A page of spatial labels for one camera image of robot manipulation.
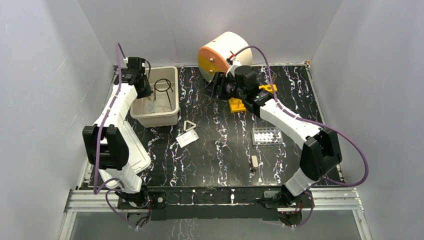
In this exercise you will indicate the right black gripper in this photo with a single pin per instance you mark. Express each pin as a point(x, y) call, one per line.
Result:
point(220, 79)

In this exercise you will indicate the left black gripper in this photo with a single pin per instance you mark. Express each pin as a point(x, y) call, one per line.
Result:
point(145, 88)

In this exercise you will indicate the black ring clamp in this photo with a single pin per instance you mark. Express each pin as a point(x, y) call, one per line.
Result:
point(162, 94)

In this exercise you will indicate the clear plastic funnel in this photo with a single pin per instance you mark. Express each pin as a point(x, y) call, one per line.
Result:
point(150, 107)

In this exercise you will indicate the white clay triangle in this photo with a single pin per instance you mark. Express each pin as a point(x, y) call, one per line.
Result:
point(189, 125)

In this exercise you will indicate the glass test tube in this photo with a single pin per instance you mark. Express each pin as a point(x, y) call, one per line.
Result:
point(274, 76)

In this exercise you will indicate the white bin lid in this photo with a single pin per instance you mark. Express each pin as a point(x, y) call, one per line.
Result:
point(118, 157)

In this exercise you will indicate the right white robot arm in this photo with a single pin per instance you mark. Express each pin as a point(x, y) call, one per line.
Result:
point(320, 148)

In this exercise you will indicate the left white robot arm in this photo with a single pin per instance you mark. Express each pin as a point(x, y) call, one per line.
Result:
point(122, 96)

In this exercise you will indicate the cream plastic bin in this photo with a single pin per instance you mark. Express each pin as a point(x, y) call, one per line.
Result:
point(165, 118)

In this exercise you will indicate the yellow test tube rack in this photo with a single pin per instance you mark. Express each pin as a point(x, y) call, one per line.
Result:
point(236, 105)

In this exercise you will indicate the cylindrical drawer cabinet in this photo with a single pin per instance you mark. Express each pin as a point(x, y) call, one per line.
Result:
point(212, 57)

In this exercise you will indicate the clear acrylic tube rack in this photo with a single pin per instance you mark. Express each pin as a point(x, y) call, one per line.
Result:
point(266, 136)

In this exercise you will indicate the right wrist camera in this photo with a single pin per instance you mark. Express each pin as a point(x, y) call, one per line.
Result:
point(233, 64)

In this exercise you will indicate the black base frame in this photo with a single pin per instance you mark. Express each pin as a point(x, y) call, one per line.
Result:
point(268, 203)

